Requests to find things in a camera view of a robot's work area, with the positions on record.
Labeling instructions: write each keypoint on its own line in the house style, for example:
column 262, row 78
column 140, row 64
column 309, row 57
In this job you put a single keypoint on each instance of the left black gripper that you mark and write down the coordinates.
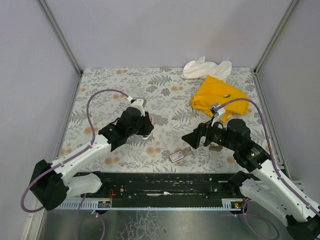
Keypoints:
column 146, row 123

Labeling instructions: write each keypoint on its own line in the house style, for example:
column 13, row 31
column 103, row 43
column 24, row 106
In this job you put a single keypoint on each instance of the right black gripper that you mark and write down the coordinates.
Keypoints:
column 205, row 135

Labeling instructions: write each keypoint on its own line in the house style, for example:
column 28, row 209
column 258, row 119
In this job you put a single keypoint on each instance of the red white staple box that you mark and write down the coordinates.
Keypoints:
column 176, row 156

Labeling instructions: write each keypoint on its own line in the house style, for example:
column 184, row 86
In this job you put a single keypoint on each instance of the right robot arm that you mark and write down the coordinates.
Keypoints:
column 298, row 212

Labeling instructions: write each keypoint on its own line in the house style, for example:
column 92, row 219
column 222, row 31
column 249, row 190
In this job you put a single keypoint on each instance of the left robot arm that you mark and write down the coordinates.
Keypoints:
column 52, row 182

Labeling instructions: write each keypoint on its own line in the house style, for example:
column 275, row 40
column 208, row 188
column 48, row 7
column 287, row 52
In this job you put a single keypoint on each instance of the floral table mat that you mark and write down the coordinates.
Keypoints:
column 101, row 98

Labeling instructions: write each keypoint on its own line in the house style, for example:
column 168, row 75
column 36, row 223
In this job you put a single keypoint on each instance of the yellow cloth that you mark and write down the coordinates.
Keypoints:
column 212, row 91

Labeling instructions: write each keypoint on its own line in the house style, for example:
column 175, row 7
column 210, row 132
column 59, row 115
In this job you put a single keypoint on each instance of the white cloth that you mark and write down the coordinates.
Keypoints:
column 200, row 69

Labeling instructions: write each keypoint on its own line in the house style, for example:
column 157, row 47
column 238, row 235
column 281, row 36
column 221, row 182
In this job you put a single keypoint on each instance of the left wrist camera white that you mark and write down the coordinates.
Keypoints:
column 138, row 103

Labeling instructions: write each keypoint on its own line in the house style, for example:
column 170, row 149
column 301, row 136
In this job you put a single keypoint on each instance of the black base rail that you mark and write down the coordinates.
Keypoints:
column 122, row 185

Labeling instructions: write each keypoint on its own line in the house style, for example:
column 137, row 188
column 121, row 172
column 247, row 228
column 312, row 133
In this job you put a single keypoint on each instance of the white slotted cable duct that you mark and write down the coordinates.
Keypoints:
column 151, row 202

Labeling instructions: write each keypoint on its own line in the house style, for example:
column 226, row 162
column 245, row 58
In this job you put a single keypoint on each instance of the right aluminium frame post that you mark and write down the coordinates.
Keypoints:
column 277, row 33

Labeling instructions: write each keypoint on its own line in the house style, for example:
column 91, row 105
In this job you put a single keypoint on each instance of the aluminium frame post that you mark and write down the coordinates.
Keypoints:
column 44, row 6
column 277, row 33

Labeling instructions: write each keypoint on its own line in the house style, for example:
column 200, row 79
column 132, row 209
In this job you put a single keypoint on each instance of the left aluminium frame post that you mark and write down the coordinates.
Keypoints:
column 44, row 6

